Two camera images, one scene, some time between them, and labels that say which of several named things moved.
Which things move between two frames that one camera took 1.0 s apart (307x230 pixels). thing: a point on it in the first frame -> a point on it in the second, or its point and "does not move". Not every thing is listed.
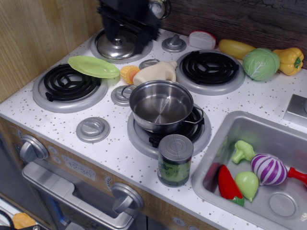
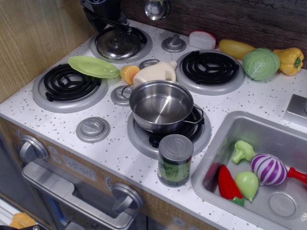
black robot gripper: x=135 y=14 -> x=100 y=12
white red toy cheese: x=202 y=40 does not move
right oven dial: x=126 y=199 does not move
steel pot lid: x=124 y=46 does not move
